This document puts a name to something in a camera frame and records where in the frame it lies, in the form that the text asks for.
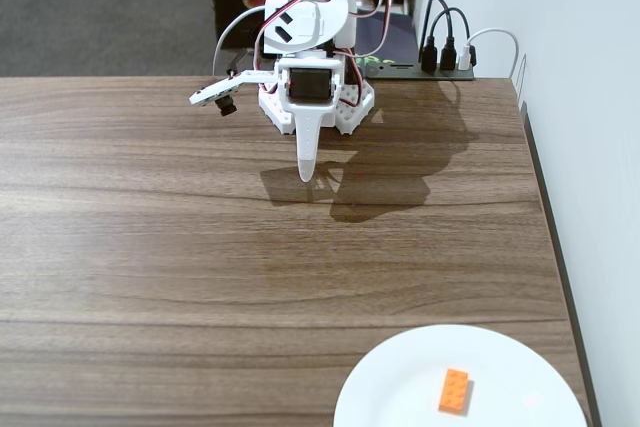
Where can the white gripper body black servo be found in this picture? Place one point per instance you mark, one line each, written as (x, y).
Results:
(307, 84)

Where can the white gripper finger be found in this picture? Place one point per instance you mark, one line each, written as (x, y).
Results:
(307, 147)

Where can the orange lego block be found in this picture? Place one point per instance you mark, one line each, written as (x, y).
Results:
(454, 392)

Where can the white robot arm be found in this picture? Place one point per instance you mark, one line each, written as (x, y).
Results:
(320, 22)

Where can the white round plate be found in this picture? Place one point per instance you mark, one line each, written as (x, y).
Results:
(390, 397)

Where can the black usb hub bar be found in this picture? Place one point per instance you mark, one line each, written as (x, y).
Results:
(410, 73)

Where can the dark navy box green print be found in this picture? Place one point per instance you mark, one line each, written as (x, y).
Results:
(400, 37)

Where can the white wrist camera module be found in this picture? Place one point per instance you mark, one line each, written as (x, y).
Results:
(210, 92)

